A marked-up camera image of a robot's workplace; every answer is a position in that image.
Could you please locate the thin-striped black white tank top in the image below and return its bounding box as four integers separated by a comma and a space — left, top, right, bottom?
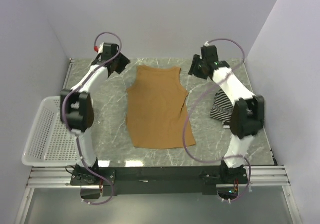
210, 89, 234, 122

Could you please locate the tan tank top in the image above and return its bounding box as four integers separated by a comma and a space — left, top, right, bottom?
126, 65, 196, 150

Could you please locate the wide-striped black white tank top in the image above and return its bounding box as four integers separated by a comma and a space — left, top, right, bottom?
222, 121, 231, 129

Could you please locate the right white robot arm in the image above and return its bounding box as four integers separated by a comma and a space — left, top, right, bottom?
189, 44, 265, 184

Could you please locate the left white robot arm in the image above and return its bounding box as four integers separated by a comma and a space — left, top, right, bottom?
60, 42, 131, 185

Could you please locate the white plastic basket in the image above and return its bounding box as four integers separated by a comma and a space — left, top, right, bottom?
21, 96, 82, 167

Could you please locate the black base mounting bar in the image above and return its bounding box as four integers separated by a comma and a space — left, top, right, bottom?
70, 166, 249, 197

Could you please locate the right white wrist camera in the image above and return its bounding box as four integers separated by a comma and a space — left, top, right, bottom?
203, 41, 211, 47

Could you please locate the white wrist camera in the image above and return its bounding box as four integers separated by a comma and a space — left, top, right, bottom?
93, 42, 105, 54
203, 41, 211, 47

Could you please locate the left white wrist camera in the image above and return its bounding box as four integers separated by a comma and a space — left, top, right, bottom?
93, 42, 105, 54

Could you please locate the aluminium frame rail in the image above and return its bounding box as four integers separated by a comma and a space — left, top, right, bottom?
26, 166, 291, 189

